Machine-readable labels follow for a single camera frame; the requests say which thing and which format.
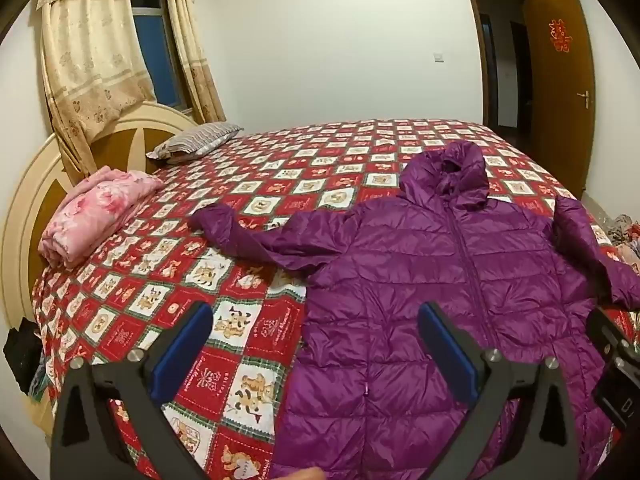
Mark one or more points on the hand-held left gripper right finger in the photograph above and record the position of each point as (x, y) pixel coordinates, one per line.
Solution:
(447, 355)

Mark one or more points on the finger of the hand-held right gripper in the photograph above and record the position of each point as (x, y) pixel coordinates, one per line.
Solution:
(615, 395)
(612, 335)

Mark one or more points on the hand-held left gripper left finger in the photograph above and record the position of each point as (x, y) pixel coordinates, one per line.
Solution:
(182, 350)

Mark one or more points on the purple down jacket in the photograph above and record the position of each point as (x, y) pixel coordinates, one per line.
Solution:
(400, 270)

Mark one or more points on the pile of mixed clothes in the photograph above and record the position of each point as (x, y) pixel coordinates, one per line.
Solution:
(625, 240)

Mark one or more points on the person's left hand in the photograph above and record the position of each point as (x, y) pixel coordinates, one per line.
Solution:
(305, 475)

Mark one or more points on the red checkered quilt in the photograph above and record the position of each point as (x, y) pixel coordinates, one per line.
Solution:
(250, 335)

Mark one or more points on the black bag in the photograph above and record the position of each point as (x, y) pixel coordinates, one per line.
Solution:
(22, 360)

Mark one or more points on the pink folded blanket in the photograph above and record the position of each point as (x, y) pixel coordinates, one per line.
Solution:
(95, 210)

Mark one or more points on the grey striped pillow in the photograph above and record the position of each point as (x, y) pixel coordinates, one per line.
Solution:
(195, 142)

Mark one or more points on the cream wooden headboard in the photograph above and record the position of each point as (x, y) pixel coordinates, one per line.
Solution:
(120, 135)

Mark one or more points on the brown wooden door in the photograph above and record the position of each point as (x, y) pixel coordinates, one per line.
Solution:
(555, 110)

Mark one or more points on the beige patterned curtain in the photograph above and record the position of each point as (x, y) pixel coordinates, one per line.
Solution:
(192, 50)
(85, 60)

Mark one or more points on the red paper door decoration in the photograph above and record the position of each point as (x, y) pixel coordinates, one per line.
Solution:
(560, 35)

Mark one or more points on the window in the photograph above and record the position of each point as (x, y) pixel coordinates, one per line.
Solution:
(155, 45)

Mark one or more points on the white light switch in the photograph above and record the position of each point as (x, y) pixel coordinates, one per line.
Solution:
(439, 57)

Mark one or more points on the dark wooden door frame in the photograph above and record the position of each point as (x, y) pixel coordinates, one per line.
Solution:
(475, 15)

